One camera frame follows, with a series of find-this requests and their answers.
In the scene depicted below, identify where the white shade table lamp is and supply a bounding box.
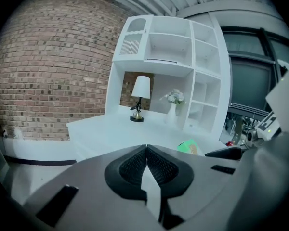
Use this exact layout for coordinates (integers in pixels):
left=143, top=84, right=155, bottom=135
left=129, top=75, right=151, bottom=123

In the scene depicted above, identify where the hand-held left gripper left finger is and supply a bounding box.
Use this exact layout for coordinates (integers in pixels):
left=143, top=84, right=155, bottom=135
left=21, top=144, right=165, bottom=231

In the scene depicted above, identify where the black window frame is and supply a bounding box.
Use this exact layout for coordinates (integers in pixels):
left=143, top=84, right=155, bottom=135
left=220, top=26, right=289, bottom=120

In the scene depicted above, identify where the white vase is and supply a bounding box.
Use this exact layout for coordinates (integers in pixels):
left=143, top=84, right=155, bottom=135
left=165, top=103, right=178, bottom=125

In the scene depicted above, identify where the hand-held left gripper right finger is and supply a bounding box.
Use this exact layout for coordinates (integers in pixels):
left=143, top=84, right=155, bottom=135
left=146, top=144, right=242, bottom=230

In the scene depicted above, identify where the green and tan box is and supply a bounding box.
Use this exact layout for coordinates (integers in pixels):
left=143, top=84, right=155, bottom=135
left=177, top=138, right=199, bottom=155

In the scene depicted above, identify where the white desk with hutch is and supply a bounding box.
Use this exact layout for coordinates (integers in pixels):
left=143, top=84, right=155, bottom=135
left=66, top=14, right=232, bottom=163

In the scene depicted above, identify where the white flower bouquet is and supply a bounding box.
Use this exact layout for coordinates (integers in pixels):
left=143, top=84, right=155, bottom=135
left=158, top=89, right=187, bottom=105

